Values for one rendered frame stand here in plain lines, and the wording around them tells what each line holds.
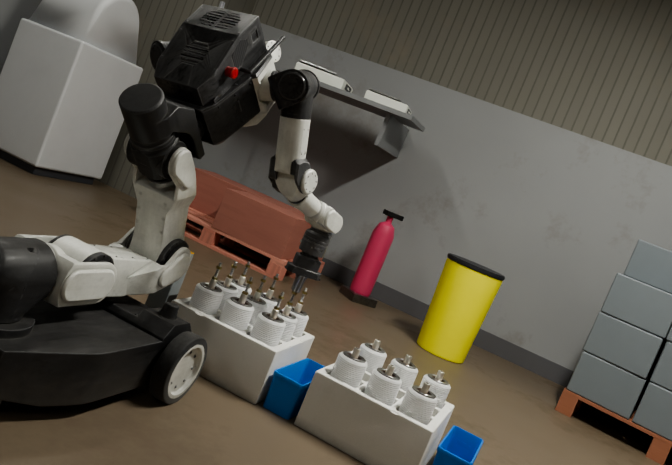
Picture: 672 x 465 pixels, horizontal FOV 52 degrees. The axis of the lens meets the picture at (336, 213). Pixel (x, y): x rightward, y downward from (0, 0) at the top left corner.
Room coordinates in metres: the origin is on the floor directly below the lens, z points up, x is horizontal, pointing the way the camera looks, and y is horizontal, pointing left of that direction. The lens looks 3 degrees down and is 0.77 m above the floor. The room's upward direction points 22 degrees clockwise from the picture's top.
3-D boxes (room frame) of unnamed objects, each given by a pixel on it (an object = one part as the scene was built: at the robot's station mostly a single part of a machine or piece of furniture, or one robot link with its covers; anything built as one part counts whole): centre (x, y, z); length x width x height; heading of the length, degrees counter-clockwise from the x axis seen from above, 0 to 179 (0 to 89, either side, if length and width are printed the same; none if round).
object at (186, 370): (1.86, 0.24, 0.10); 0.20 x 0.05 x 0.20; 162
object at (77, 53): (4.72, 2.01, 0.65); 0.66 x 0.59 x 1.30; 162
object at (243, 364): (2.32, 0.14, 0.09); 0.39 x 0.39 x 0.18; 74
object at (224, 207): (4.67, 0.58, 0.20); 1.14 x 0.75 x 0.39; 72
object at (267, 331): (2.18, 0.06, 0.16); 0.10 x 0.10 x 0.18
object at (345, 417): (2.18, -0.37, 0.09); 0.39 x 0.39 x 0.18; 71
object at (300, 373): (2.22, -0.10, 0.06); 0.30 x 0.11 x 0.12; 162
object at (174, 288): (2.33, 0.44, 0.16); 0.07 x 0.07 x 0.31; 74
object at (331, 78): (4.81, 0.42, 1.30); 0.39 x 0.37 x 0.10; 72
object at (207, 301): (2.24, 0.29, 0.16); 0.10 x 0.10 x 0.18
